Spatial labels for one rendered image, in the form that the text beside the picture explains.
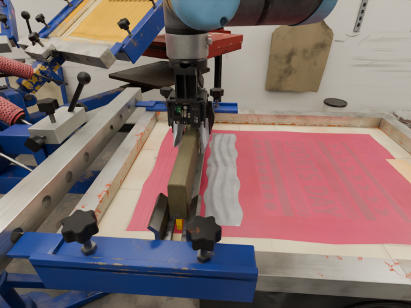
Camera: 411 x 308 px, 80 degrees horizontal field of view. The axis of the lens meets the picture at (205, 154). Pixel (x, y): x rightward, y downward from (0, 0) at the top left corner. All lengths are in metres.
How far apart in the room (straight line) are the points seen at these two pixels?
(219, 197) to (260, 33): 2.14
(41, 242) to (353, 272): 0.43
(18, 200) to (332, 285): 0.46
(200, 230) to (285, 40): 2.29
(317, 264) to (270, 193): 0.19
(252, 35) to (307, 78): 0.66
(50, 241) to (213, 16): 0.37
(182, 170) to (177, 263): 0.14
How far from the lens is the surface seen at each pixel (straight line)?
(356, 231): 0.52
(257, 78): 2.59
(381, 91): 3.03
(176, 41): 0.44
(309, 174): 0.62
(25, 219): 0.46
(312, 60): 2.61
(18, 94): 1.04
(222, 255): 0.36
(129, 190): 0.55
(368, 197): 0.61
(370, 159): 0.75
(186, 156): 0.44
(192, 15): 0.31
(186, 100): 0.45
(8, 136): 0.71
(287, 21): 0.40
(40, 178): 0.50
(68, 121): 0.62
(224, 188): 0.52
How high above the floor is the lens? 1.30
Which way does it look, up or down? 32 degrees down
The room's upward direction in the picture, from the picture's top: straight up
